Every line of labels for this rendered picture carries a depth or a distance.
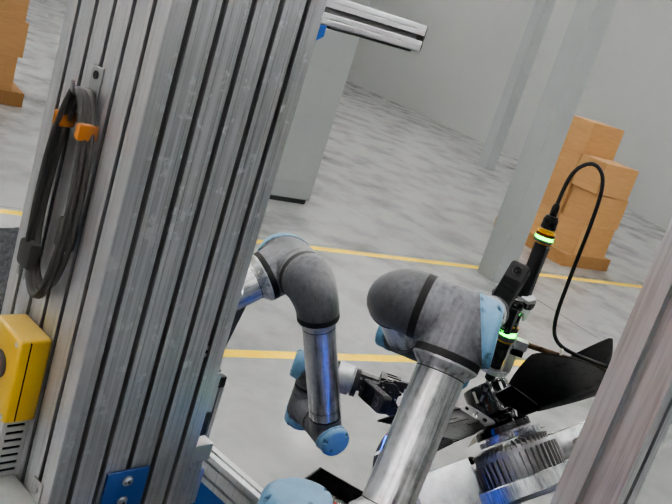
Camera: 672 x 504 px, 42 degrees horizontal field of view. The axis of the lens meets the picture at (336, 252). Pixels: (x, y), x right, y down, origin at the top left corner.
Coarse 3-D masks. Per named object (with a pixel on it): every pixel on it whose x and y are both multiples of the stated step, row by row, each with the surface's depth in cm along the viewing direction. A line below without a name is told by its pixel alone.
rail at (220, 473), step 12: (216, 456) 224; (204, 468) 225; (216, 468) 223; (228, 468) 220; (204, 480) 225; (216, 480) 222; (228, 480) 220; (240, 480) 217; (252, 480) 219; (216, 492) 222; (228, 492) 219; (240, 492) 216; (252, 492) 214
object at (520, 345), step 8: (512, 344) 212; (520, 344) 209; (528, 344) 208; (512, 352) 209; (520, 352) 209; (512, 360) 210; (480, 368) 212; (504, 368) 211; (496, 376) 209; (504, 376) 210
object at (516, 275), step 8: (512, 264) 196; (520, 264) 195; (512, 272) 195; (520, 272) 194; (528, 272) 194; (504, 280) 195; (512, 280) 194; (520, 280) 194; (496, 288) 195; (504, 288) 194; (512, 288) 194; (520, 288) 194; (504, 296) 193; (512, 296) 193
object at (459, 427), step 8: (456, 408) 214; (392, 416) 207; (456, 416) 210; (464, 416) 212; (448, 424) 204; (456, 424) 205; (464, 424) 207; (472, 424) 208; (480, 424) 210; (448, 432) 197; (456, 432) 199; (464, 432) 201; (472, 432) 203
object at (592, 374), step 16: (528, 368) 203; (544, 368) 201; (560, 368) 200; (576, 368) 198; (592, 368) 197; (512, 384) 212; (528, 384) 210; (544, 384) 207; (560, 384) 205; (576, 384) 204; (592, 384) 202; (544, 400) 212; (560, 400) 210
